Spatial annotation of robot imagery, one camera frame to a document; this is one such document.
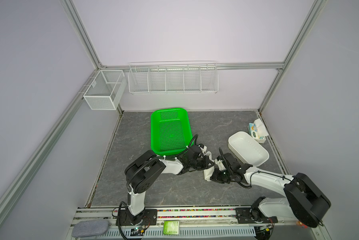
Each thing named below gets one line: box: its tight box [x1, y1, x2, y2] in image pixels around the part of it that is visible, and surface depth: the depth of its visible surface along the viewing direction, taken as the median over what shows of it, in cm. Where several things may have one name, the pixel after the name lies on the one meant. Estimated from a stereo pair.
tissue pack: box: [248, 118, 269, 144], surface depth 102 cm
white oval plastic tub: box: [227, 131, 270, 167], surface depth 99 cm
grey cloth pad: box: [71, 219, 109, 238], surface depth 71 cm
